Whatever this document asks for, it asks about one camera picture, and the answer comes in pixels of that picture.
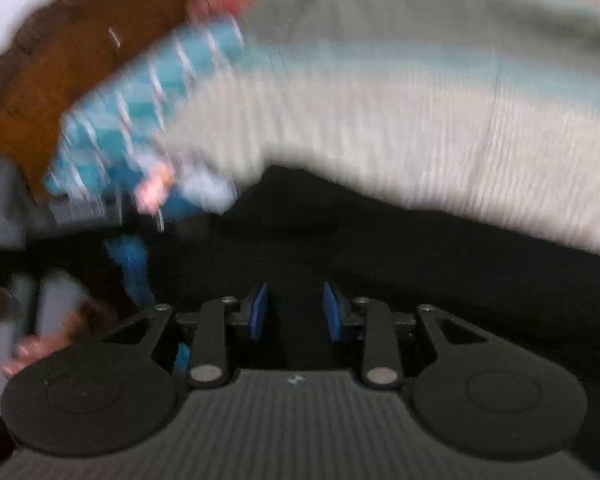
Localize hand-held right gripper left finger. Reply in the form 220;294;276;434
101;281;271;389

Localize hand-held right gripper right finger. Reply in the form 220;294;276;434
321;281;492;390

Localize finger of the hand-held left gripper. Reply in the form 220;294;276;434
104;234;155;312

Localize black pants with zipper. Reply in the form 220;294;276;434
95;164;600;476

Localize person's left hand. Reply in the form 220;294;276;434
0;274;117;382

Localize brown wooden headboard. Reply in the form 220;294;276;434
0;0;223;188

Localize patchwork quilt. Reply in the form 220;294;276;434
42;0;600;257

